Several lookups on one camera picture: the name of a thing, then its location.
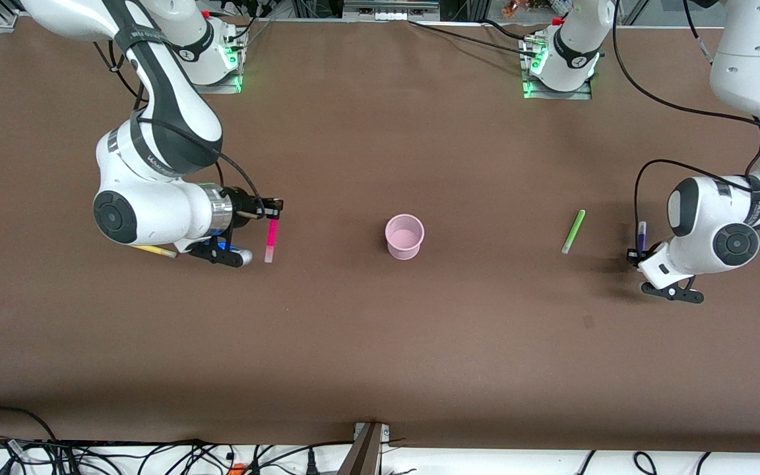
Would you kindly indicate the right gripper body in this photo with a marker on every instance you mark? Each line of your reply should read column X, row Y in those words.
column 243, row 204

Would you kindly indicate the purple pen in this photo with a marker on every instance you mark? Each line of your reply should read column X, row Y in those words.
column 642, row 234

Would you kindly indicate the pink pen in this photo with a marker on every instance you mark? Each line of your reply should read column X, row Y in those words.
column 271, row 241

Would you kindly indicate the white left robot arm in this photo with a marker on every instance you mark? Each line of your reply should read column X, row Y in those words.
column 716, row 218

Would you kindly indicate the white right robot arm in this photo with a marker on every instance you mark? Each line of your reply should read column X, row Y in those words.
column 156, row 204

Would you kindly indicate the pink pen holder cup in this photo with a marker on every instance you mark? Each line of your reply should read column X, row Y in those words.
column 404, row 237

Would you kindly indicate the green pen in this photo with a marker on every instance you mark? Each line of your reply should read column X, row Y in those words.
column 573, row 231

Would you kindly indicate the yellow pen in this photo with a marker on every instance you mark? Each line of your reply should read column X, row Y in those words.
column 156, row 251

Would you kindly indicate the grey metal device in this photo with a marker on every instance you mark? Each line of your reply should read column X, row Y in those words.
column 390, row 10

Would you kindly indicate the orange connector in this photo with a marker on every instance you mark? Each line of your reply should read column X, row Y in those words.
column 238, row 469

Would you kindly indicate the orange background object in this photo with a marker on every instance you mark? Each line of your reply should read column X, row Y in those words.
column 510, row 8

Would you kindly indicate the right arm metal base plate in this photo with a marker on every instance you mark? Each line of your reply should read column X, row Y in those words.
column 221, row 82

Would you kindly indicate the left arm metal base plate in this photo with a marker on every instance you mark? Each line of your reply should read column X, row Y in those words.
column 578, row 95

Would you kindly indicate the metal support post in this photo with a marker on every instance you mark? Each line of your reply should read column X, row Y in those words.
column 365, row 452

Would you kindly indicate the aluminium frame rail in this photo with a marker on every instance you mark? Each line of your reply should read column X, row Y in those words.
column 7, row 16

